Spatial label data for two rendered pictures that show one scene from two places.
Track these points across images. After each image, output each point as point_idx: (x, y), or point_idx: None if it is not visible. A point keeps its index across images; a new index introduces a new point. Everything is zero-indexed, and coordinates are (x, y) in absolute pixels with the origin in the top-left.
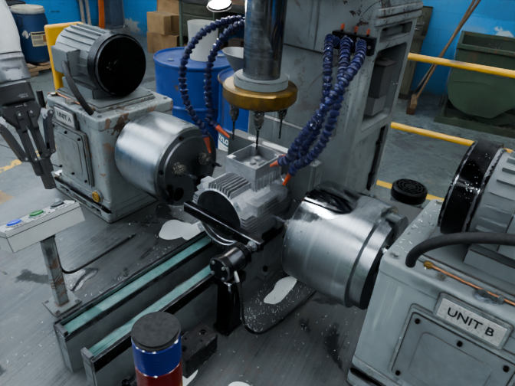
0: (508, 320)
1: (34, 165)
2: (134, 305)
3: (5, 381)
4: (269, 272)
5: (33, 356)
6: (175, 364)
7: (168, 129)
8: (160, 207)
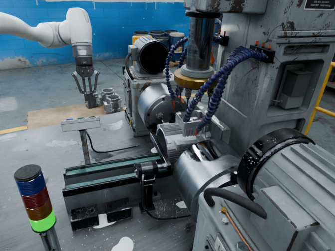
0: None
1: (84, 95)
2: (105, 176)
3: None
4: None
5: (61, 182)
6: (32, 193)
7: (159, 92)
8: None
